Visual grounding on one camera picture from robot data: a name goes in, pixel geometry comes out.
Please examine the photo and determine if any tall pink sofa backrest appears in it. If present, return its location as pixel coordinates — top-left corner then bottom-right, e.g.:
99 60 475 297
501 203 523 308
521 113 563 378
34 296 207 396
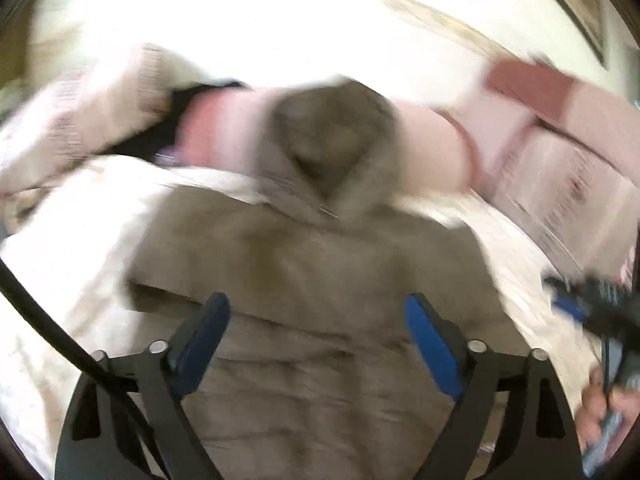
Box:
480 57 640 181

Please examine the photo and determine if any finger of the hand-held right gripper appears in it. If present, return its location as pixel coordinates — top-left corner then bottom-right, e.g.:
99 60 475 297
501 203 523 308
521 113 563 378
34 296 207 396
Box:
545 276 592 325

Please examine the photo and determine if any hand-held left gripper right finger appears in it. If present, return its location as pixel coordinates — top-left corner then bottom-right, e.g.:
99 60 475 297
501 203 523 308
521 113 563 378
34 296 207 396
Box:
404 292 586 480

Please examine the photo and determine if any striped floral pillow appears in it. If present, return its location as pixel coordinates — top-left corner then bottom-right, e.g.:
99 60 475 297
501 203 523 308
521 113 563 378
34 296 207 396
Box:
0 45 201 196

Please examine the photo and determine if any black cable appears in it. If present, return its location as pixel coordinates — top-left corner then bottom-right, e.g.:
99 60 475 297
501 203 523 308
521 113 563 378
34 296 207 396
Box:
0 262 168 480

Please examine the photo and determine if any long pink sofa backrest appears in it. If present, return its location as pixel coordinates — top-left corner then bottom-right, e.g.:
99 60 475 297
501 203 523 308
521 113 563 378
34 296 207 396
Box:
175 87 481 196

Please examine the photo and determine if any black cloth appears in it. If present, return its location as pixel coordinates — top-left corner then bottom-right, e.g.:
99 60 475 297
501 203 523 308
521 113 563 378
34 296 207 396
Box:
115 80 251 161

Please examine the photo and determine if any person's right hand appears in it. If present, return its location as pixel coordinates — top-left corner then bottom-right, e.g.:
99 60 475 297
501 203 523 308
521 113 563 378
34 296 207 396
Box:
577 369 640 453

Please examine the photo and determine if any olive padded hooded jacket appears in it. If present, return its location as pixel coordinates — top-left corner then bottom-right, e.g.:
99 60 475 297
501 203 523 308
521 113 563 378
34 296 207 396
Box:
127 77 531 480

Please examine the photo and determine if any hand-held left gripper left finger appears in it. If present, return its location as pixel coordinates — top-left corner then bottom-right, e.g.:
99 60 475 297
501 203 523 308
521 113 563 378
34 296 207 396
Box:
54 291 232 480

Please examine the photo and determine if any striped floral sofa cushion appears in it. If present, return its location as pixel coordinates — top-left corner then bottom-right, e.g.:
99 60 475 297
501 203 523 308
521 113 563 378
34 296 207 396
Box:
492 125 640 281

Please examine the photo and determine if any white floral bed sheet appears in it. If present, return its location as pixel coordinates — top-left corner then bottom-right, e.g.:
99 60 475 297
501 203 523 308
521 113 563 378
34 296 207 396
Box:
0 155 601 480

